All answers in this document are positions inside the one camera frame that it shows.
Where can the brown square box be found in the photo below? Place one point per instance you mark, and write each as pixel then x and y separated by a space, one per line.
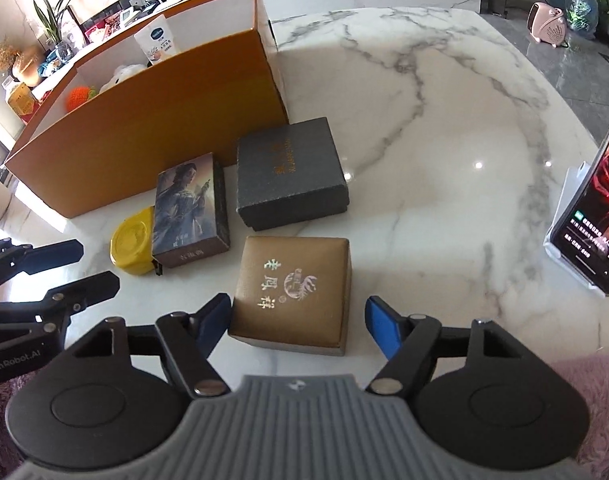
pixel 292 295

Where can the picture card box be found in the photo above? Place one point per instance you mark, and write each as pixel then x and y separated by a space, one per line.
pixel 189 210

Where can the orange crochet fruit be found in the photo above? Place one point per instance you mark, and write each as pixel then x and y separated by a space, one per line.
pixel 80 99

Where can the purple fuzzy cloth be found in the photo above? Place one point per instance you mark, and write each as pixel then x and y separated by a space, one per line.
pixel 594 410

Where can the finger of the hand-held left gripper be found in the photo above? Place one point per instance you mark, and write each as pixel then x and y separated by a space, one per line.
pixel 52 256
pixel 84 290

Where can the dried flower bunch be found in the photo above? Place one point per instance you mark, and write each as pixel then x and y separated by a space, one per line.
pixel 2 57

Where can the smartphone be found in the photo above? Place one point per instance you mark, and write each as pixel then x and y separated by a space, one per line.
pixel 594 210

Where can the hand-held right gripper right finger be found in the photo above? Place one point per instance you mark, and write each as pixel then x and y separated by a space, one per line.
pixel 384 327

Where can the blue water jug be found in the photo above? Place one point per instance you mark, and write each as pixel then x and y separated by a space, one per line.
pixel 580 10

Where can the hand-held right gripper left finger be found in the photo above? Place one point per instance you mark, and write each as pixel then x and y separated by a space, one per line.
pixel 213 327

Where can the white cat plush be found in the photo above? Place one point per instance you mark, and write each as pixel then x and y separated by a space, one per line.
pixel 122 77

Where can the slim leafy plant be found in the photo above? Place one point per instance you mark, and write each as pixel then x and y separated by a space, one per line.
pixel 52 22

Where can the yellow round container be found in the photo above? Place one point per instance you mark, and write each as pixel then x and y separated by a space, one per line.
pixel 132 245

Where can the white tube bottle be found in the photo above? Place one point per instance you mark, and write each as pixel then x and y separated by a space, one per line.
pixel 157 42

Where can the pink space heater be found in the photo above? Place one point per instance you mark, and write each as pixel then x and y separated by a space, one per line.
pixel 546 25

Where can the black gift box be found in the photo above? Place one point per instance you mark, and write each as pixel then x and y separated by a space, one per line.
pixel 289 180

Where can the orange cardboard box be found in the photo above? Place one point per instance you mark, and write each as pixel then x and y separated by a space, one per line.
pixel 159 125

